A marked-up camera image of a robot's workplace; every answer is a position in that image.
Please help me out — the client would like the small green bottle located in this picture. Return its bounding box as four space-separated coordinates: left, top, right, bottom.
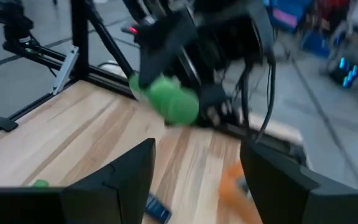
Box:
129 73 200 126
31 179 50 188

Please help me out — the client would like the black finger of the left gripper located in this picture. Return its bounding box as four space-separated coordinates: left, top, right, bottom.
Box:
138 15 199 90

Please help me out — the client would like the equipment with blue lights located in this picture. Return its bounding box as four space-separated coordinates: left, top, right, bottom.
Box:
324 30 358 94

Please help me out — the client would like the blue screen monitor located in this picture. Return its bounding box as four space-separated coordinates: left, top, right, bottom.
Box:
264 0 315 32

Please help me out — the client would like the orange plastic bin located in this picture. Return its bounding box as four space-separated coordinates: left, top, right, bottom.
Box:
218 163 262 224

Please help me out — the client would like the grey metal frame bracket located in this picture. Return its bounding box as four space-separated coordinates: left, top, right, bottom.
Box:
51 45 80 96

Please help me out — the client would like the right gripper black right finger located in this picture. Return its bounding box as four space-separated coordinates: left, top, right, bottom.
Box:
240 140 352 224

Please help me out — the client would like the dark blue travel tube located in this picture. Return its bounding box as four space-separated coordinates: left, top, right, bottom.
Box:
144 192 173 224

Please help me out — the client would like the black aluminium table frame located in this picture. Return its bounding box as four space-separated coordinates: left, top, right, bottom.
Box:
0 0 307 166

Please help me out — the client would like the black frame clip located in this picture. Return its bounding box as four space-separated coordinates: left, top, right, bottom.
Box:
0 115 19 133

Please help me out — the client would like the black leader arm handle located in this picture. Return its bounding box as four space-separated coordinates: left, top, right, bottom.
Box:
0 0 35 44

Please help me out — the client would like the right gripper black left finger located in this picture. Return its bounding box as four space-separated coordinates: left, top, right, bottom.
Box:
63 138 157 224

